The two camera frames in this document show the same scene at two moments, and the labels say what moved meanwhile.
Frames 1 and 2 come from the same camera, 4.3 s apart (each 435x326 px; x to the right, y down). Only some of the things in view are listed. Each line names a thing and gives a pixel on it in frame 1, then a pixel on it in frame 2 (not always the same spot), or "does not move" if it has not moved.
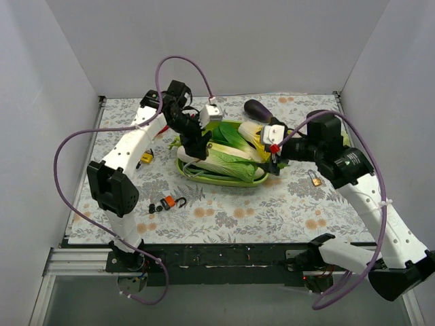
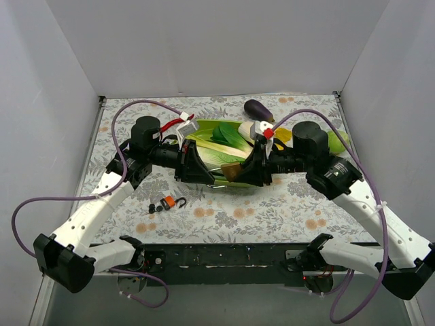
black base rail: x=237 y=264 does not move
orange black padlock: x=169 y=202 does not move
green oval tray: x=208 y=131 does not move
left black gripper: x=194 y=136 -> x=183 y=163
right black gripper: x=277 y=156 -> x=265 y=167
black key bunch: x=152 y=210 does not move
